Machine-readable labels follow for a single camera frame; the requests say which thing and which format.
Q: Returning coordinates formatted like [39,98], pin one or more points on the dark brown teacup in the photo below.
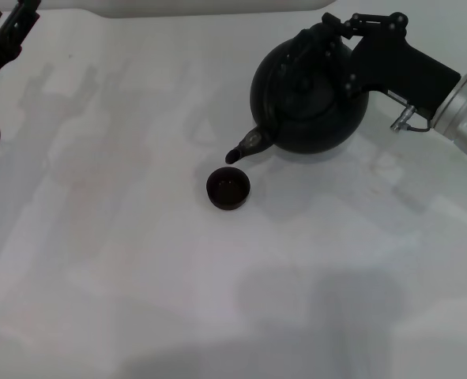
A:
[228,199]

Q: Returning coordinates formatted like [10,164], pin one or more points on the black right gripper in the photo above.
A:
[399,67]

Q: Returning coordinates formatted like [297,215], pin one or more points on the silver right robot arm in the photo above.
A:
[462,110]

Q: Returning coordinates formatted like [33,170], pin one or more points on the black round teapot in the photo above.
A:
[308,118]

